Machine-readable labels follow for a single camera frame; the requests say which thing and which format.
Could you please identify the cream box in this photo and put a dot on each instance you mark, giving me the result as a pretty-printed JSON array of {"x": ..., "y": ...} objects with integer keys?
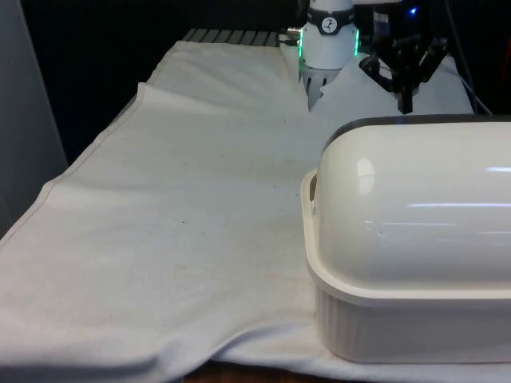
[{"x": 399, "y": 331}]

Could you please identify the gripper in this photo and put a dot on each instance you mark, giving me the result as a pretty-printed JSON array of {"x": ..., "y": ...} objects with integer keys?
[{"x": 403, "y": 20}]

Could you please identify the grey panel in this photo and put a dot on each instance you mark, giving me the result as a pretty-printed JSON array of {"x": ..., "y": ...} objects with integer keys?
[{"x": 24, "y": 119}]

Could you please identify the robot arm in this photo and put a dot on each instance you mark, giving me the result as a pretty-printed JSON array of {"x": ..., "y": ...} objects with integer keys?
[{"x": 327, "y": 40}]

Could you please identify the rounded box lid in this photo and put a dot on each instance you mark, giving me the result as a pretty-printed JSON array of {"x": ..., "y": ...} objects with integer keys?
[{"x": 419, "y": 207}]

